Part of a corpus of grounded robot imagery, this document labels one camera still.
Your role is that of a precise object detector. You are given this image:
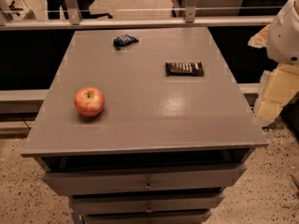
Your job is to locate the bottom grey drawer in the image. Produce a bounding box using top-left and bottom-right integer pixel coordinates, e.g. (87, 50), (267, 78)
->
(84, 210), (211, 224)

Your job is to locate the red apple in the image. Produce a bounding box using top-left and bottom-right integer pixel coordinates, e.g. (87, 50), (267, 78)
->
(74, 87), (105, 118)

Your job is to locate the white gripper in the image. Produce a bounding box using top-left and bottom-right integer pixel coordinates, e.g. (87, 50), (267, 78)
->
(248, 0), (299, 127)

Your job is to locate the grey drawer cabinet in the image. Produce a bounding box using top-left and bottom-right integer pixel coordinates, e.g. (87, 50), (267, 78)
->
(20, 26), (270, 224)

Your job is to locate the blue snack packet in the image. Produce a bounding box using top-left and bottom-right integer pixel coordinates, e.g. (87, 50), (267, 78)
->
(113, 35), (138, 49)

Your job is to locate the middle grey drawer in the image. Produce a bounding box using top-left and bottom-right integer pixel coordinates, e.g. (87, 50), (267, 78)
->
(70, 192), (224, 215)

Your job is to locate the grey drawer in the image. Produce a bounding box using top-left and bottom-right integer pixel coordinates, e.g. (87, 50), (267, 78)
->
(84, 210), (211, 224)
(43, 163), (246, 196)
(70, 192), (224, 215)

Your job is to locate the black office chair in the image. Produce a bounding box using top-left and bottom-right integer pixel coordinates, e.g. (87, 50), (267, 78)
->
(46, 0), (114, 21)

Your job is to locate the top grey drawer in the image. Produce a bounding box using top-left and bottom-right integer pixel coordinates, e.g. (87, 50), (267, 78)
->
(43, 163), (246, 196)

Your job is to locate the black rxbar chocolate bar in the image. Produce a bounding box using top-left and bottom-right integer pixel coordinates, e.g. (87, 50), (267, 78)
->
(165, 63), (205, 77)

